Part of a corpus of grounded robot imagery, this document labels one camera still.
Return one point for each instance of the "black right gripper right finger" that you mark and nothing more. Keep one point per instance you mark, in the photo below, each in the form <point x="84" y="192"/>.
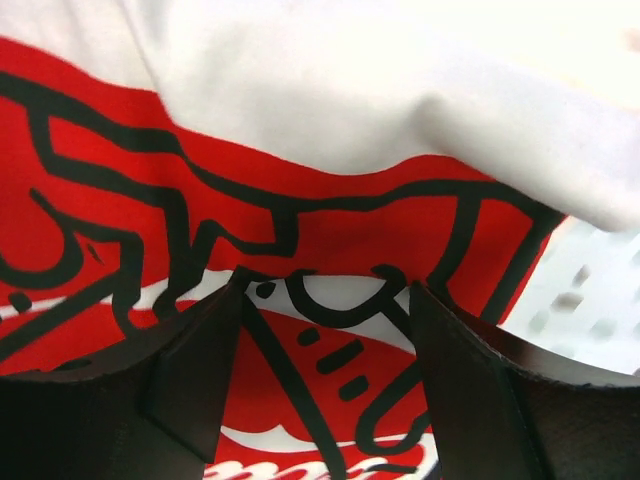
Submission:
<point x="504" y="408"/>

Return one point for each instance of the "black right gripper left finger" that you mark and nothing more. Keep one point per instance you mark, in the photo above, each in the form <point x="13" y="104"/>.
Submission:
<point x="150" y="407"/>

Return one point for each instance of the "white t shirt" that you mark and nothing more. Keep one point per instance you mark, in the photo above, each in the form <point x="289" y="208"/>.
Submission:
<point x="324" y="156"/>

